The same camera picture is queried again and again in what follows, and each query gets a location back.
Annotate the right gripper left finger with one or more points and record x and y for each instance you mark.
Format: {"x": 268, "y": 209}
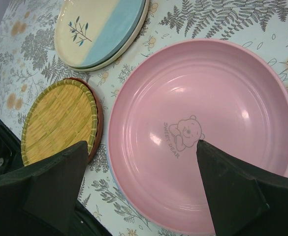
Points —
{"x": 39, "y": 199}

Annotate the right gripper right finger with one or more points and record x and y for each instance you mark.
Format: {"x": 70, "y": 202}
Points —
{"x": 244, "y": 200}

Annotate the red-brown plastic plate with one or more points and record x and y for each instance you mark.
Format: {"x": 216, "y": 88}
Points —
{"x": 100, "y": 118}

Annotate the light blue bear plate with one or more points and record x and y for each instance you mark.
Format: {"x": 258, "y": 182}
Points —
{"x": 116, "y": 181}

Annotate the woven bamboo tray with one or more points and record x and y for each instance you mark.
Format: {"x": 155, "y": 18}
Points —
{"x": 62, "y": 115}

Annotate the pink plate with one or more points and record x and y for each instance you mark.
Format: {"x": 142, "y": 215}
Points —
{"x": 201, "y": 89}

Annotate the floral table mat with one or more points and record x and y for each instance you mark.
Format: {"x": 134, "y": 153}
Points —
{"x": 29, "y": 64}

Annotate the cream and blue plate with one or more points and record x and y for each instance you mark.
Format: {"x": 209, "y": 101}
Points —
{"x": 89, "y": 32}

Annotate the cream plate under stack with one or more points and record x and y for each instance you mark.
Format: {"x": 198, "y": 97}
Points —
{"x": 127, "y": 44}

